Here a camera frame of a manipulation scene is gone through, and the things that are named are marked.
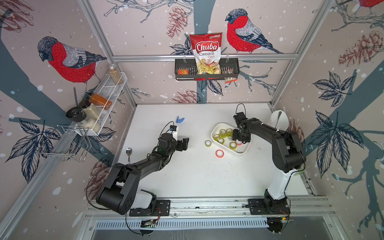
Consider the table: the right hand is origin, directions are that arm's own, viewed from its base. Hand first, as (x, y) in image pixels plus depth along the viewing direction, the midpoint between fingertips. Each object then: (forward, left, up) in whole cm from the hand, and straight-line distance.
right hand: (237, 137), depth 98 cm
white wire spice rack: (-14, +71, +34) cm, 80 cm away
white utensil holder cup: (+7, -28, +9) cm, 31 cm away
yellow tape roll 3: (0, +14, 0) cm, 14 cm away
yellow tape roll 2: (+2, +5, +2) cm, 6 cm away
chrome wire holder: (-23, +83, +27) cm, 90 cm away
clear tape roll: (-4, +20, -2) cm, 20 cm away
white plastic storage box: (0, +10, -2) cm, 10 cm away
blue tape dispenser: (+14, +41, -1) cm, 43 cm away
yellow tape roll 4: (-5, +3, -2) cm, 7 cm away
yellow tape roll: (+3, +10, 0) cm, 10 cm away
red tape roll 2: (-11, +12, -2) cm, 17 cm away
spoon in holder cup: (+11, -26, +12) cm, 31 cm away
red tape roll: (-5, 0, 0) cm, 5 cm away
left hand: (-5, +34, +9) cm, 36 cm away
